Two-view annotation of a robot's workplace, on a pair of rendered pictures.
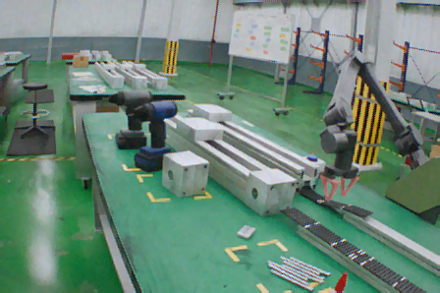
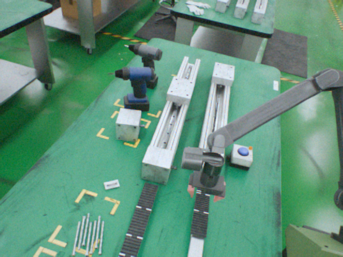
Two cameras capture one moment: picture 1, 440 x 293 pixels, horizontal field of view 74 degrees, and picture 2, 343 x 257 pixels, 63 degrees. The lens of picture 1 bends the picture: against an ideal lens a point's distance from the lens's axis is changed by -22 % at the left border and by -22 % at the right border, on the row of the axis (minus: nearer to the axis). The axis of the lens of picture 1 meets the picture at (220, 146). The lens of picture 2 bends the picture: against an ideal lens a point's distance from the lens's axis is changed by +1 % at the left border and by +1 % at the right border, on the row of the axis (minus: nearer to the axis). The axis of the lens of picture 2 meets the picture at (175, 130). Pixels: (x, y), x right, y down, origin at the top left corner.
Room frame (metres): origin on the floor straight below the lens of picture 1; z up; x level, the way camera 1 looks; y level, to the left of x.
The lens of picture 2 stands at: (0.40, -0.60, 1.62)
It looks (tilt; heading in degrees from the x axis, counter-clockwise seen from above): 41 degrees down; 36
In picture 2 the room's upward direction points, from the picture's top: 10 degrees clockwise
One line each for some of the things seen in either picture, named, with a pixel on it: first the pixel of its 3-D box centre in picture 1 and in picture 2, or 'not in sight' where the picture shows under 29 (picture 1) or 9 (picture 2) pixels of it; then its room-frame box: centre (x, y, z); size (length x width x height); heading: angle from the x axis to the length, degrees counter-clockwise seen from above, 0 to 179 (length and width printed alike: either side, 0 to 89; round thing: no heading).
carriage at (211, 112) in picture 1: (211, 115); (222, 76); (1.62, 0.05, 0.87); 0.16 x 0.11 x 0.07; 32
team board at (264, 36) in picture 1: (258, 58); not in sight; (7.06, -0.52, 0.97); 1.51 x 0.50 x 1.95; 47
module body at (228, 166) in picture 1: (196, 145); (179, 100); (1.31, 0.08, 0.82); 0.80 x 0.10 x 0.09; 32
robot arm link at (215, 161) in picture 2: (346, 141); (211, 164); (0.95, -0.35, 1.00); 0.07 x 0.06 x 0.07; 127
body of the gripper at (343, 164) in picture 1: (343, 160); (209, 176); (0.95, -0.36, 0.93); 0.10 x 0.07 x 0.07; 124
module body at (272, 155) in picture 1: (241, 143); (216, 109); (1.41, -0.08, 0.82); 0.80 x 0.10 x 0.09; 32
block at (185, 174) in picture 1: (188, 173); (131, 125); (1.00, 0.08, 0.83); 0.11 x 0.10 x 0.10; 131
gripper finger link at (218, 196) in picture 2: (343, 182); (213, 191); (0.97, -0.38, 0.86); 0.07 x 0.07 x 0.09; 34
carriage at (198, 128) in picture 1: (198, 132); (180, 92); (1.31, 0.08, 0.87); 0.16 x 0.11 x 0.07; 32
